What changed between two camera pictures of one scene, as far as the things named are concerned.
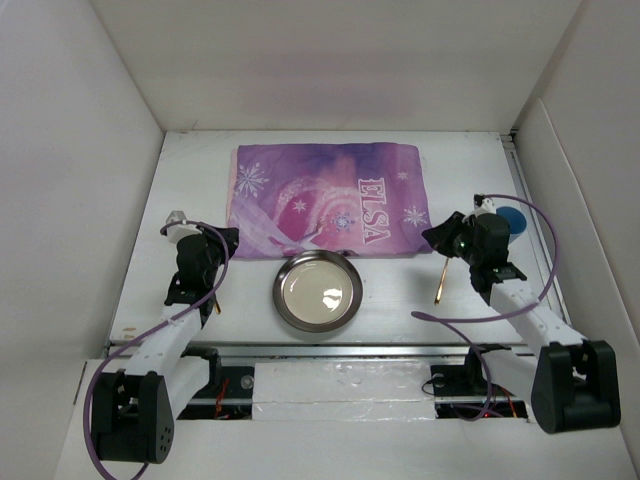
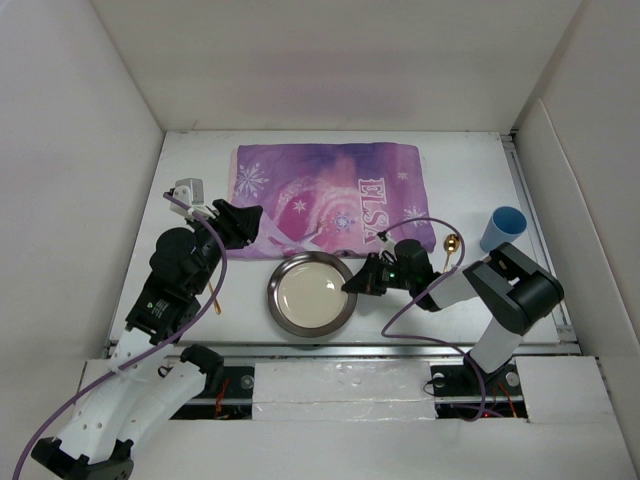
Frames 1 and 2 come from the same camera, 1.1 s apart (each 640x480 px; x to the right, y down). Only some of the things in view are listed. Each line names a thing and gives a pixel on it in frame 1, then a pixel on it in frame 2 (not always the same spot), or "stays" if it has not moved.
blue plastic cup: (516, 220) stays
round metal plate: (318, 291) stays
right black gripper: (438, 236) → (366, 280)
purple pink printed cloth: (363, 198) stays
